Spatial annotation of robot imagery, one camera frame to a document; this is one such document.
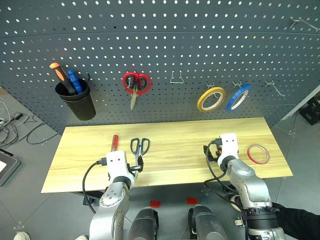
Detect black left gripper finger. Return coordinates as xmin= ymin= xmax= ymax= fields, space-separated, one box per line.
xmin=135 ymin=154 xmax=145 ymax=174

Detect red handled screwdriver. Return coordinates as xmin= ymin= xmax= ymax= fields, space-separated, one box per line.
xmin=111 ymin=134 xmax=120 ymax=152

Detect orange black handled screwdriver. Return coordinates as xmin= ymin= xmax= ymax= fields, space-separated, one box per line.
xmin=49 ymin=62 xmax=77 ymax=96

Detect dark blue handled scissors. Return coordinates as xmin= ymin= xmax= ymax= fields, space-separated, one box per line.
xmin=129 ymin=137 xmax=151 ymax=180

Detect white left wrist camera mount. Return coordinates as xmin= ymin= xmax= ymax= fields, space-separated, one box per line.
xmin=105 ymin=150 xmax=135 ymax=186

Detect red tape roll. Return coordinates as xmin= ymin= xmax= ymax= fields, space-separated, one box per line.
xmin=246 ymin=144 xmax=271 ymax=165

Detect grey tablet device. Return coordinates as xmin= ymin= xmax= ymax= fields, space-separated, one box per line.
xmin=0 ymin=148 xmax=22 ymax=187

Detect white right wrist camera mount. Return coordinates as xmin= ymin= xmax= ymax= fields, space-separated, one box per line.
xmin=216 ymin=132 xmax=240 ymax=168

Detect blue tape roll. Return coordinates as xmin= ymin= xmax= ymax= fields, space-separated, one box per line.
xmin=225 ymin=83 xmax=253 ymax=113

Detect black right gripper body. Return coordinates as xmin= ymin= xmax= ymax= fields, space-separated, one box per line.
xmin=211 ymin=138 xmax=224 ymax=158

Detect black plastic cup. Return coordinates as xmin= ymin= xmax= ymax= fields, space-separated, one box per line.
xmin=54 ymin=78 xmax=97 ymax=122

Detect black floor cable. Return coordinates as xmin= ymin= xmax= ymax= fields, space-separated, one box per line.
xmin=25 ymin=121 xmax=60 ymax=145

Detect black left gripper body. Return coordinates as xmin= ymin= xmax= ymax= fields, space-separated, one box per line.
xmin=126 ymin=162 xmax=139 ymax=175

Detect grey metal pegboard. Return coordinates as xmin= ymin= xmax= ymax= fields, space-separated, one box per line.
xmin=0 ymin=0 xmax=320 ymax=136

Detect blue handled screwdriver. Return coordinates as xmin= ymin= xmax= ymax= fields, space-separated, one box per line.
xmin=66 ymin=69 xmax=85 ymax=95

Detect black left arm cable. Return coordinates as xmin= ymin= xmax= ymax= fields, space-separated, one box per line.
xmin=82 ymin=158 xmax=108 ymax=215

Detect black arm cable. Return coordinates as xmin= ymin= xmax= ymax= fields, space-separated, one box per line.
xmin=203 ymin=140 xmax=247 ymax=214
xmin=82 ymin=158 xmax=108 ymax=215

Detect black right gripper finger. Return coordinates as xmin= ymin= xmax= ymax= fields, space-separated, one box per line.
xmin=208 ymin=150 xmax=219 ymax=164

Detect silver wire loop holder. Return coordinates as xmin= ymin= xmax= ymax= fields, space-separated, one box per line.
xmin=169 ymin=70 xmax=186 ymax=84

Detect black table frame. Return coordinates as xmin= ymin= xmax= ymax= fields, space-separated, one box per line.
xmin=69 ymin=190 xmax=107 ymax=206

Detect black box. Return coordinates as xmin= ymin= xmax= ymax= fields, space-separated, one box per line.
xmin=298 ymin=89 xmax=320 ymax=126

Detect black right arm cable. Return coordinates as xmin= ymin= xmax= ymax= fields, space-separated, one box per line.
xmin=203 ymin=140 xmax=247 ymax=214

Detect black sleeved person arm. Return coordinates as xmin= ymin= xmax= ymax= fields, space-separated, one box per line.
xmin=271 ymin=201 xmax=320 ymax=240

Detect yellow tape roll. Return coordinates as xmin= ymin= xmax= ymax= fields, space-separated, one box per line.
xmin=196 ymin=86 xmax=227 ymax=114

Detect dark rounded robot leg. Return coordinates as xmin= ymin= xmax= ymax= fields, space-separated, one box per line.
xmin=187 ymin=204 xmax=229 ymax=240
xmin=127 ymin=206 xmax=160 ymax=240

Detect red handled scissors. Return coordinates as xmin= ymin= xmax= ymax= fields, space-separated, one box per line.
xmin=122 ymin=72 xmax=153 ymax=111

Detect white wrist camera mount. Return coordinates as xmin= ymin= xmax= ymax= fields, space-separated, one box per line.
xmin=216 ymin=132 xmax=240 ymax=168
xmin=105 ymin=150 xmax=135 ymax=186

